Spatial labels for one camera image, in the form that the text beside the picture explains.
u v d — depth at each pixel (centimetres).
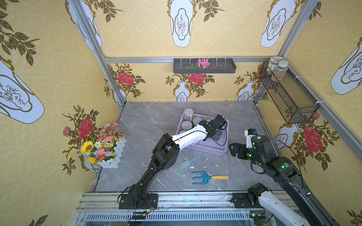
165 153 56
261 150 53
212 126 69
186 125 95
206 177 82
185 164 86
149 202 73
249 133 65
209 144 88
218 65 92
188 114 96
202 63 88
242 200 73
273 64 86
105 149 76
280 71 80
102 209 73
